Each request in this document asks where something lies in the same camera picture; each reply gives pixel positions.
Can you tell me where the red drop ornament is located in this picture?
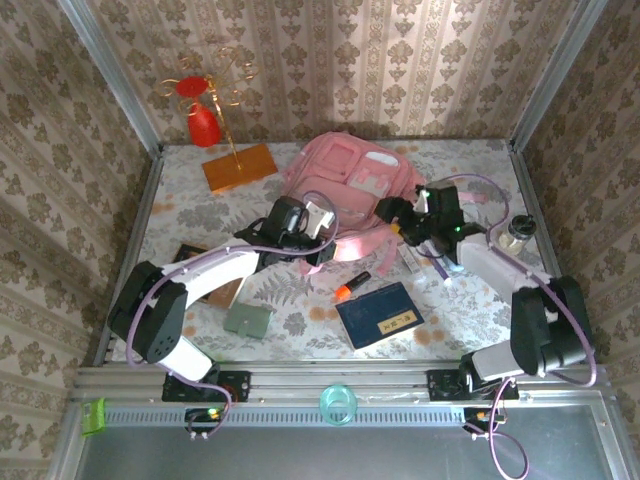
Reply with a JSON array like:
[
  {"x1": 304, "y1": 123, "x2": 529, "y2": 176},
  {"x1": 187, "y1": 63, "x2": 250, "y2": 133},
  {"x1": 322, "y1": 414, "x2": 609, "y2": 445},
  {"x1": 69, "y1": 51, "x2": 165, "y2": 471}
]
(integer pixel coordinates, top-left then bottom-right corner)
[{"x1": 187, "y1": 107, "x2": 223, "y2": 149}]

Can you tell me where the red disc ornament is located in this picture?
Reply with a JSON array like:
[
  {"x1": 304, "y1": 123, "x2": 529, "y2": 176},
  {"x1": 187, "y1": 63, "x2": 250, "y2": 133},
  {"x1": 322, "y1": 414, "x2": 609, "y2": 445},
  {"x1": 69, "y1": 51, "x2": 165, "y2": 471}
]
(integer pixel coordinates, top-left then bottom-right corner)
[{"x1": 174, "y1": 77, "x2": 207, "y2": 97}]

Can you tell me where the green pencil case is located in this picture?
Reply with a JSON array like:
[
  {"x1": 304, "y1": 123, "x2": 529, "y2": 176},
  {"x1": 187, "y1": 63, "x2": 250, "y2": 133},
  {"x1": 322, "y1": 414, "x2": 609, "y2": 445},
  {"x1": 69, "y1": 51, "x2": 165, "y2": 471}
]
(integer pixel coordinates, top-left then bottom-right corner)
[{"x1": 222, "y1": 302, "x2": 274, "y2": 342}]

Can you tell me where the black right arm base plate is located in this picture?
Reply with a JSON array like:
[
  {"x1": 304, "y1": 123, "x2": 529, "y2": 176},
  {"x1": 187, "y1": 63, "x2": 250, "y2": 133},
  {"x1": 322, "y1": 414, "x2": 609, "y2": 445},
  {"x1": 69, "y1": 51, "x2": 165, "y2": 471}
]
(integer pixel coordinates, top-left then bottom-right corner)
[{"x1": 426, "y1": 368, "x2": 520, "y2": 401}]

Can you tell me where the aluminium side rail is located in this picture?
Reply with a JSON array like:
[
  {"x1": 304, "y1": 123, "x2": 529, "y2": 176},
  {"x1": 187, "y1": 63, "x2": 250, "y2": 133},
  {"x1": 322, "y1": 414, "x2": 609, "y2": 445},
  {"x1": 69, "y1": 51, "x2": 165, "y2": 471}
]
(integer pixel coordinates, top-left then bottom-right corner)
[
  {"x1": 92, "y1": 149, "x2": 165, "y2": 366},
  {"x1": 507, "y1": 144, "x2": 591, "y2": 364}
]

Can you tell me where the floral tablecloth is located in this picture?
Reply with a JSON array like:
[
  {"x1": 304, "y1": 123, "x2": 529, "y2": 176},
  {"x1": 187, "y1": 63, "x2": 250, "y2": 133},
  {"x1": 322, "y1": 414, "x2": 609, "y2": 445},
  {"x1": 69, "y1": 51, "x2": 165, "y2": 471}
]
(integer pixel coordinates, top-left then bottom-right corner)
[{"x1": 110, "y1": 139, "x2": 574, "y2": 362}]

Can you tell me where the pink backpack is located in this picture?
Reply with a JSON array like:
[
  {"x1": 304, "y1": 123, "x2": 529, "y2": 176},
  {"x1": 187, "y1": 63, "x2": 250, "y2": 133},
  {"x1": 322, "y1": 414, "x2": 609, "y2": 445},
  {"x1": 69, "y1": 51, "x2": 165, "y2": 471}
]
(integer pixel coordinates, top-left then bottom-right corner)
[{"x1": 277, "y1": 131, "x2": 489, "y2": 277}]

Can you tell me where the glass jar black lid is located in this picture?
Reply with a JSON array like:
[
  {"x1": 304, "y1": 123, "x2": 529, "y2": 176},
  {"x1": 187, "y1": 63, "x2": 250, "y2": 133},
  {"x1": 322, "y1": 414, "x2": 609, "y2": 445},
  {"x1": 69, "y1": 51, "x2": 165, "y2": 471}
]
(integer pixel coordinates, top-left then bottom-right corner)
[{"x1": 499, "y1": 213, "x2": 535, "y2": 251}]

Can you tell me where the black orange highlighter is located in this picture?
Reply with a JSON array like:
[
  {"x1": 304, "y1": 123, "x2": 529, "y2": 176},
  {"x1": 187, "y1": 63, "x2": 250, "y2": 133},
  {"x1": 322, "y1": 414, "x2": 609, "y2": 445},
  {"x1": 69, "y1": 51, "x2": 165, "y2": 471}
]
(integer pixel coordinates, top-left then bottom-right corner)
[{"x1": 334, "y1": 270, "x2": 372, "y2": 302}]

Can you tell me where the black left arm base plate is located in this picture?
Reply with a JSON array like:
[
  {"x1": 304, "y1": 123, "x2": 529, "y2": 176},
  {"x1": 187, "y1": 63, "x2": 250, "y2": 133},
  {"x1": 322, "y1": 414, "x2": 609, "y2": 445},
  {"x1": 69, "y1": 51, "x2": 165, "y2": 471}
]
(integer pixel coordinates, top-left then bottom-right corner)
[{"x1": 160, "y1": 369, "x2": 252, "y2": 403}]

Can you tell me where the grey slotted cable duct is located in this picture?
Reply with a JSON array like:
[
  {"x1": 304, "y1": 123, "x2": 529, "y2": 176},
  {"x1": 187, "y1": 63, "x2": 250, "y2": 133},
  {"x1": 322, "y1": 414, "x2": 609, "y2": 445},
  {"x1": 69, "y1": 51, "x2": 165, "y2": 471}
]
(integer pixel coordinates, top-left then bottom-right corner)
[{"x1": 82, "y1": 403, "x2": 601, "y2": 427}]

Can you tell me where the teal tape roll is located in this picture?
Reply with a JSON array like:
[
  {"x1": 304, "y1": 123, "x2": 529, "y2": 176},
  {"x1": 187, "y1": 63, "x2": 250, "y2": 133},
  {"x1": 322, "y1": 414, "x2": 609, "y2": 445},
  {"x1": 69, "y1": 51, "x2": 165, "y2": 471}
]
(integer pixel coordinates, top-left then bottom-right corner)
[{"x1": 318, "y1": 383, "x2": 359, "y2": 427}]

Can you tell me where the green small box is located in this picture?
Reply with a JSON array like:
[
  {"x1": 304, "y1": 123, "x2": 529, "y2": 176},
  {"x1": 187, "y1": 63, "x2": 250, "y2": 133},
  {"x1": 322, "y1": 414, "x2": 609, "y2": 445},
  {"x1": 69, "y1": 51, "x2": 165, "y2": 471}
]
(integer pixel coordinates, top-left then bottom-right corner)
[{"x1": 79, "y1": 398, "x2": 108, "y2": 437}]

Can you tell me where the white stationery package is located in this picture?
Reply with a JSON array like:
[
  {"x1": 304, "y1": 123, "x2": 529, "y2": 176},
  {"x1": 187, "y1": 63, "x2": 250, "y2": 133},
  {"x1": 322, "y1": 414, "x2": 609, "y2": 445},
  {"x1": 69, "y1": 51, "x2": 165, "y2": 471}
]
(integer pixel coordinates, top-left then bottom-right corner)
[{"x1": 398, "y1": 245, "x2": 424, "y2": 275}]

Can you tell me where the brown black book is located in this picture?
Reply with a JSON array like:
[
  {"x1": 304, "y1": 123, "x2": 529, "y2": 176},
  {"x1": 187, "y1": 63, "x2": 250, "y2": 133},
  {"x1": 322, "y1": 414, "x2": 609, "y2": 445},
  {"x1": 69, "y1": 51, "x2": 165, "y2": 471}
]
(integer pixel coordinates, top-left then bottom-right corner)
[{"x1": 172, "y1": 243, "x2": 246, "y2": 310}]

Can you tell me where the gold wire stand wooden base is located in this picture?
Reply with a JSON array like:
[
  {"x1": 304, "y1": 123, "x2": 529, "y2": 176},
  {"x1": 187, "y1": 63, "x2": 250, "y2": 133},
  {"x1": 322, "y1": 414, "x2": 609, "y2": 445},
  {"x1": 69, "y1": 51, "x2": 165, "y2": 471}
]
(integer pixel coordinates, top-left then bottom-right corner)
[{"x1": 154, "y1": 47, "x2": 280, "y2": 195}]

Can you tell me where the aluminium frame post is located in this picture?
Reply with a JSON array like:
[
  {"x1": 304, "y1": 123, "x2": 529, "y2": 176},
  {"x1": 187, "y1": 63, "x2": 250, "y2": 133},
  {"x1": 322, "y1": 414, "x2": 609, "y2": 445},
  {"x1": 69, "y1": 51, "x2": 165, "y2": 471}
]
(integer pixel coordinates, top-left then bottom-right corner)
[
  {"x1": 509, "y1": 0, "x2": 601, "y2": 151},
  {"x1": 57, "y1": 0, "x2": 165, "y2": 156}
]

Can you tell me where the aluminium cross rail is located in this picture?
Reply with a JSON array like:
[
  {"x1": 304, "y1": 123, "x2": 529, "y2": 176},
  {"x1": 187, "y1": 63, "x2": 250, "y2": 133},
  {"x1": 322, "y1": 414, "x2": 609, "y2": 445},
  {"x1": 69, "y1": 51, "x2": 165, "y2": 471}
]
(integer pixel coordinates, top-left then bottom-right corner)
[{"x1": 69, "y1": 362, "x2": 614, "y2": 405}]

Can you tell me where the blue book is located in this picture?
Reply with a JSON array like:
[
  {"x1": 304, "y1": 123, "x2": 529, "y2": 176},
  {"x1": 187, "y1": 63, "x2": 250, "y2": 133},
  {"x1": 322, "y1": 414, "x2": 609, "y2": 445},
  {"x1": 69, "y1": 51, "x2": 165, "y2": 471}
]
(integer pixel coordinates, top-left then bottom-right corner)
[{"x1": 334, "y1": 281, "x2": 426, "y2": 351}]

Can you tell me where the purple pen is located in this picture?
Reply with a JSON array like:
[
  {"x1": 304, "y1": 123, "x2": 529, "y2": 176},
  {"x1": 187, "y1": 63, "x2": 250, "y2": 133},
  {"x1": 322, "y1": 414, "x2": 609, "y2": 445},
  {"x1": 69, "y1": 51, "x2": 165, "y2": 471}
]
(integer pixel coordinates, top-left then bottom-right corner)
[{"x1": 427, "y1": 252, "x2": 451, "y2": 281}]

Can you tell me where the grey metal panel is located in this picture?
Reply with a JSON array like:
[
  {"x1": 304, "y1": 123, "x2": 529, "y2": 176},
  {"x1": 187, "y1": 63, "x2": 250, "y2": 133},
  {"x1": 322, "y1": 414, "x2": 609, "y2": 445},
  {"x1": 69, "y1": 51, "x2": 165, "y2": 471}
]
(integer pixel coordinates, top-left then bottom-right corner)
[{"x1": 74, "y1": 424, "x2": 616, "y2": 480}]

